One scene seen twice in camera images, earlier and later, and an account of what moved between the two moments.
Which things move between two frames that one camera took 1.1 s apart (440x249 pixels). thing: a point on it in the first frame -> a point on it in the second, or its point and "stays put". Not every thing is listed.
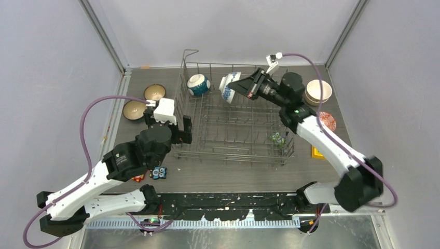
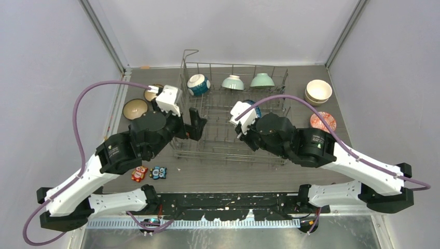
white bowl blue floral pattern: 228,93 -> 258,111
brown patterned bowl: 154,92 stays put
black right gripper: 246,86 -> 245,138
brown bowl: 134,110 stays put
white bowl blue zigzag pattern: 328,120 stays put
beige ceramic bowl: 313,90 stays put
